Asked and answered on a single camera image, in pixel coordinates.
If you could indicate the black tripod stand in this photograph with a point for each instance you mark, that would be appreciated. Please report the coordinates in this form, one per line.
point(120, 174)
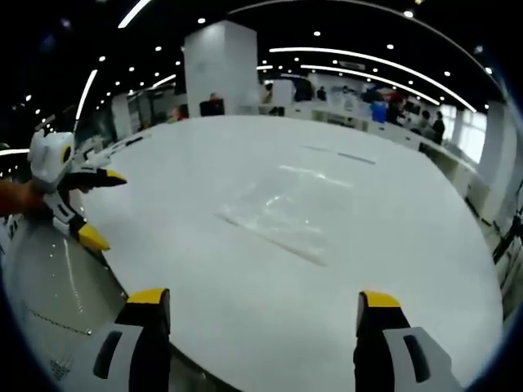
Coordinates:
point(506, 241)

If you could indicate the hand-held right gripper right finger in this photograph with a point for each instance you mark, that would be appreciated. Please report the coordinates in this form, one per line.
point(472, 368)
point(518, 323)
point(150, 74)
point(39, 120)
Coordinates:
point(392, 339)

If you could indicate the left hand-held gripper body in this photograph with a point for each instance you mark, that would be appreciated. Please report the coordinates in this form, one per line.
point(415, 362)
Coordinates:
point(47, 161)

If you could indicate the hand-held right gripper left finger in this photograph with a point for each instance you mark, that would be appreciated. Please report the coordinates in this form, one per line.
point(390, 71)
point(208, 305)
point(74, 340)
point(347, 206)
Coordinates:
point(135, 335)

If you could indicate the blue container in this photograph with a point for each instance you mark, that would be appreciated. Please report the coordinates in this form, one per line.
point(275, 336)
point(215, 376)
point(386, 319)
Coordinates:
point(378, 111)

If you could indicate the clear resealable plastic bag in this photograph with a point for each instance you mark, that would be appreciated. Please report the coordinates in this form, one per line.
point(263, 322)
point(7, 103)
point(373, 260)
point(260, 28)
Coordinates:
point(286, 204)

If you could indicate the white square pillar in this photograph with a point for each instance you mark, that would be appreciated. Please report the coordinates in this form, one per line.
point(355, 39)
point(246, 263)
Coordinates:
point(220, 67)

